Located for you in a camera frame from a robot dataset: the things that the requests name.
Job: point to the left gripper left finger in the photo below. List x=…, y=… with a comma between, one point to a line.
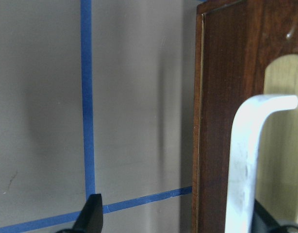
x=90, y=219

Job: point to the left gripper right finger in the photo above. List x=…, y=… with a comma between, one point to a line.
x=264, y=222

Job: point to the dark brown wooden cabinet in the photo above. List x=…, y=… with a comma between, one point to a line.
x=196, y=109

